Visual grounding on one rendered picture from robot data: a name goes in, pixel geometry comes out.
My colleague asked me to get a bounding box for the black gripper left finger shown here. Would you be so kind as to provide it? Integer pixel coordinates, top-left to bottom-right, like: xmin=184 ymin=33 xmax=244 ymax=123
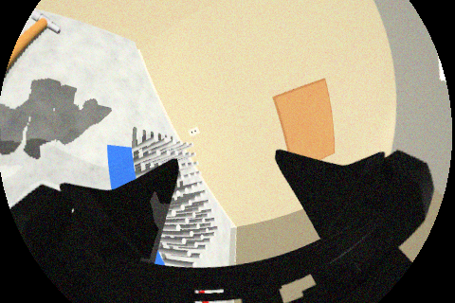
xmin=58 ymin=159 xmax=179 ymax=264

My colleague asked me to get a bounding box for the blue flat strip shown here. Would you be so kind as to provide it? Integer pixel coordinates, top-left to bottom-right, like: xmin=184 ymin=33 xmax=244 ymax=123
xmin=107 ymin=145 xmax=164 ymax=265

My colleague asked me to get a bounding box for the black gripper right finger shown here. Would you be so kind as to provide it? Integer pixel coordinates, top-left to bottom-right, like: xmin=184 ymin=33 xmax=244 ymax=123
xmin=274 ymin=149 xmax=384 ymax=239

